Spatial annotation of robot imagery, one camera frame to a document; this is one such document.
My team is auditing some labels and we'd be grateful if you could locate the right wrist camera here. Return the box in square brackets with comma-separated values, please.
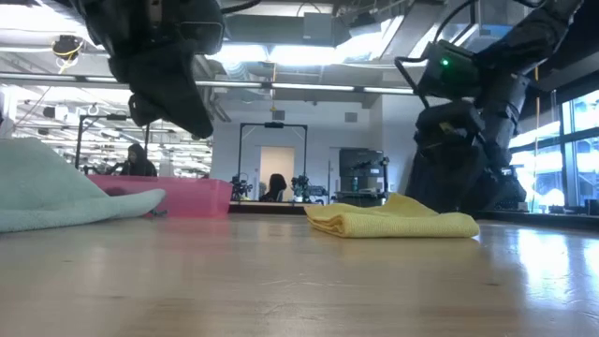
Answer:
[417, 39, 484, 101]

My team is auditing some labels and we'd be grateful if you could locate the pale door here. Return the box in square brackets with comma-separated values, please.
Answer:
[259, 145, 296, 203]

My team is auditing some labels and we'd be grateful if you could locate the black gantry frame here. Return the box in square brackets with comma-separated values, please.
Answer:
[237, 121, 309, 203]
[73, 113, 152, 170]

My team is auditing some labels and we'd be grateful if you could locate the pink plastic bin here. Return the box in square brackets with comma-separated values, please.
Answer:
[87, 174, 234, 219]

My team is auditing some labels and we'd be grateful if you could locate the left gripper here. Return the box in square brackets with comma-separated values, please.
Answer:
[93, 18, 215, 140]

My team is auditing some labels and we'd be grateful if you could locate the ceiling light strip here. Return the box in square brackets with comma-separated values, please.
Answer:
[194, 80, 417, 98]

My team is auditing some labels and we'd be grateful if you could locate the pale green microfiber towel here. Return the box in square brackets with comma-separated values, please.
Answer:
[0, 137, 168, 234]

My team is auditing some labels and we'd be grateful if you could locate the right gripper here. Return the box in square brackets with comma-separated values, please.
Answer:
[404, 101, 528, 214]

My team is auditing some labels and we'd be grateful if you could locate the black aluminium table frame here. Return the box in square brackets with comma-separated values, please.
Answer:
[228, 201, 599, 231]

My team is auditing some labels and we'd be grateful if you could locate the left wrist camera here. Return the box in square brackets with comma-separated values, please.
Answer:
[179, 0, 226, 56]

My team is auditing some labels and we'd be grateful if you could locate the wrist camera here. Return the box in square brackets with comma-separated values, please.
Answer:
[417, 39, 484, 101]
[179, 0, 226, 56]

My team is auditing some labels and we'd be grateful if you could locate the yellow microfiber towel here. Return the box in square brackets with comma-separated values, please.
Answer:
[303, 192, 481, 240]

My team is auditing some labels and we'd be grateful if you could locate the grey ceiling box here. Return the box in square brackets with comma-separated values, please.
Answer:
[302, 11, 335, 42]

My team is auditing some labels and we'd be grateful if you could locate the yellow hanging cable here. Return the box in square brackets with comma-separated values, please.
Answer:
[532, 65, 540, 212]

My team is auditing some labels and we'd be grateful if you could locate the person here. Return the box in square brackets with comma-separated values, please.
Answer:
[258, 172, 288, 203]
[119, 142, 159, 178]

